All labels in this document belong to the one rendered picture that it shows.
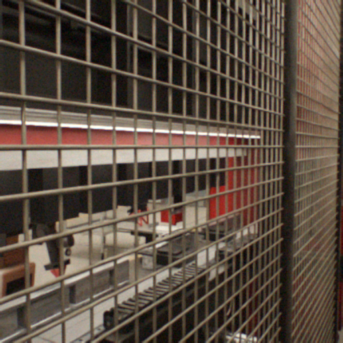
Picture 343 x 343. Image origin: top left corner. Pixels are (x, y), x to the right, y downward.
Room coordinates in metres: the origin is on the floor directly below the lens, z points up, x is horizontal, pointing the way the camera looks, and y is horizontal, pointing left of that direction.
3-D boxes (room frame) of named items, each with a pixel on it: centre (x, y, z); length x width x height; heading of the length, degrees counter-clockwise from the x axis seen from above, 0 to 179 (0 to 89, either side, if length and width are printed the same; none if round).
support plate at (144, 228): (1.96, 0.11, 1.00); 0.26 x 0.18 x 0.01; 60
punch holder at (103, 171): (1.39, 0.27, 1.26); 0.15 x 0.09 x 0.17; 150
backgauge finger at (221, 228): (1.81, -0.15, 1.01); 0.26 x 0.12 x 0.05; 60
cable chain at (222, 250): (1.51, -0.26, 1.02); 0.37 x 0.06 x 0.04; 150
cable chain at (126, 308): (1.02, 0.02, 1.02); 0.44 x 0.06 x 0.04; 150
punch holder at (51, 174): (1.22, 0.37, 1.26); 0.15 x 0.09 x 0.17; 150
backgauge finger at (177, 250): (1.45, 0.06, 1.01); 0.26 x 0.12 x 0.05; 60
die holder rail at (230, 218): (2.36, -0.30, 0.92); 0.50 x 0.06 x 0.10; 150
